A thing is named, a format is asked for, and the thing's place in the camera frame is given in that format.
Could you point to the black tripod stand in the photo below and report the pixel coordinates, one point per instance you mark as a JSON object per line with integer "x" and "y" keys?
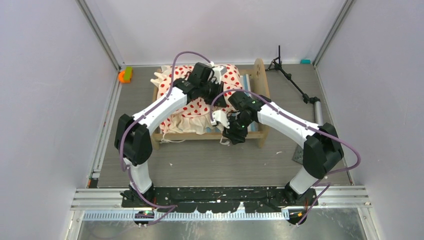
{"x": 302, "y": 78}

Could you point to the teal small block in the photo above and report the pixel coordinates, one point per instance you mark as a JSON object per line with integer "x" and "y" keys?
{"x": 305, "y": 61}

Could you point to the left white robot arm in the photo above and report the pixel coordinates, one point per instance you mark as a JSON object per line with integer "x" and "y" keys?
{"x": 133, "y": 133}

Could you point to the wooden pet bed frame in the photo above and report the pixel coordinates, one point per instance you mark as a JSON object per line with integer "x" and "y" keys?
{"x": 195, "y": 124}

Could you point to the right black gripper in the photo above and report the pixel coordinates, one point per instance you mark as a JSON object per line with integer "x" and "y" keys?
{"x": 235, "y": 137}

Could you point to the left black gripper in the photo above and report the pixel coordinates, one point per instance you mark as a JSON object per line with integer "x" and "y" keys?
{"x": 219, "y": 86}

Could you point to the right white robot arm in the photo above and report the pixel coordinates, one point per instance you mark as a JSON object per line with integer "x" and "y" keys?
{"x": 321, "y": 146}

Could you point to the orange green toy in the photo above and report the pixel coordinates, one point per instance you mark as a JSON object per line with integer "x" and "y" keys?
{"x": 125, "y": 76}

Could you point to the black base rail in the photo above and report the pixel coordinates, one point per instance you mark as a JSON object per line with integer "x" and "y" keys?
{"x": 214, "y": 203}

